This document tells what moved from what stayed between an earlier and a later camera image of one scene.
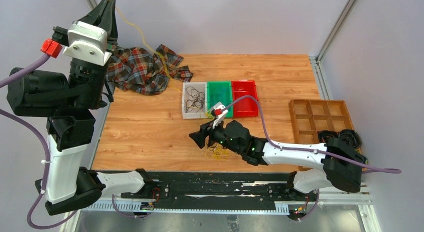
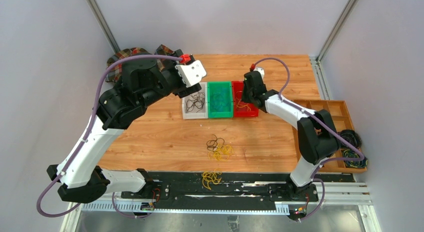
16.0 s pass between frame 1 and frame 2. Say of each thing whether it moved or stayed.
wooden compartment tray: stayed
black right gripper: moved
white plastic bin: stayed
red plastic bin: stayed
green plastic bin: stayed
